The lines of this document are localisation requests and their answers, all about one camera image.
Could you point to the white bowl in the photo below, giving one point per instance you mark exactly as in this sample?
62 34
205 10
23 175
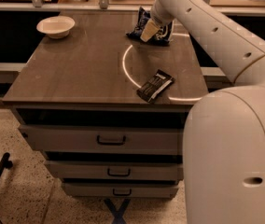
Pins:
56 27

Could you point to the blue chip bag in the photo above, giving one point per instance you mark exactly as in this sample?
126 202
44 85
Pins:
161 38

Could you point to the middle drawer with handle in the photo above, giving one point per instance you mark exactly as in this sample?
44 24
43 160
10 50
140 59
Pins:
115 170

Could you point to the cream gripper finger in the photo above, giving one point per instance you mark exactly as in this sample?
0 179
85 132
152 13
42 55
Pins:
149 31

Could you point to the top drawer with handle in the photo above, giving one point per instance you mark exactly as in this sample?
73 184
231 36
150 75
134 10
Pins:
103 140

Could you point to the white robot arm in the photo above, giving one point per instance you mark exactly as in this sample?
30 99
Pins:
224 135

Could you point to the grey drawer cabinet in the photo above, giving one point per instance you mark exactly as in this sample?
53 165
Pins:
90 79

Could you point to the black rxbar chocolate bar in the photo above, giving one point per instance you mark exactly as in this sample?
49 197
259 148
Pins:
150 91

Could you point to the drawer with handle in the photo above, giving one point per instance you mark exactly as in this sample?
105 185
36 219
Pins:
120 190
115 170
103 140

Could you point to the bottom drawer with handle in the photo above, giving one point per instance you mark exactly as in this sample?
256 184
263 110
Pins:
120 190

